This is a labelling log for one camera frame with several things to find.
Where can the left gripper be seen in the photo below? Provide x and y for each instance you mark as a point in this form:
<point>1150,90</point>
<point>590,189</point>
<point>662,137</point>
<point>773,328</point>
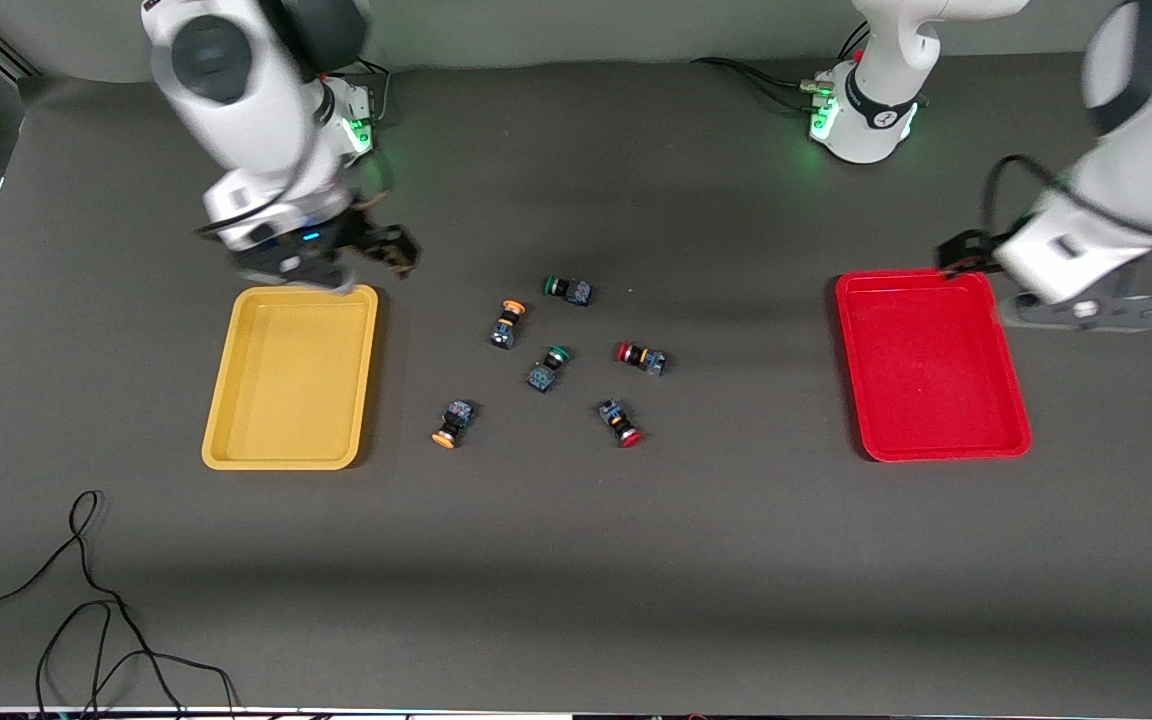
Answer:
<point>962,251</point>

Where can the green push button switch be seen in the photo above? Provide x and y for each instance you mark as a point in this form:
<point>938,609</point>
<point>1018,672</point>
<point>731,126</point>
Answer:
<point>568,290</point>
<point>546,372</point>

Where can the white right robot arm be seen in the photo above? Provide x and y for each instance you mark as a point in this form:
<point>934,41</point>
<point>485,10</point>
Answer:
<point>256,110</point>

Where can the red push button switch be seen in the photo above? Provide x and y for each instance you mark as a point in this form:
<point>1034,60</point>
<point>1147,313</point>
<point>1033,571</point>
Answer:
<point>617,420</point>
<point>644,358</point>

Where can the yellow push button switch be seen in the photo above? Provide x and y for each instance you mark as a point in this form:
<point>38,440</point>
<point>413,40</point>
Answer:
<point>507,325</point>
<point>456,418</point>

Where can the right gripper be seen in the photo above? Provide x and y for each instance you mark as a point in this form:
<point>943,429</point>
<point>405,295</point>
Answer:
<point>373,243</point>

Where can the dark grey table cloth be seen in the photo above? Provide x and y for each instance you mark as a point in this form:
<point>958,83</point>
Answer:
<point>636,550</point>

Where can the red plastic tray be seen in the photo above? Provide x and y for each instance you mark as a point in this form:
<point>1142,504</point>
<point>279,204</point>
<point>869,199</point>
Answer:
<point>926,370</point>

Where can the yellow plastic tray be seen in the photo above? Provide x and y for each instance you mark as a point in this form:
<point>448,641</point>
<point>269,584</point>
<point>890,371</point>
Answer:
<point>291,390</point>

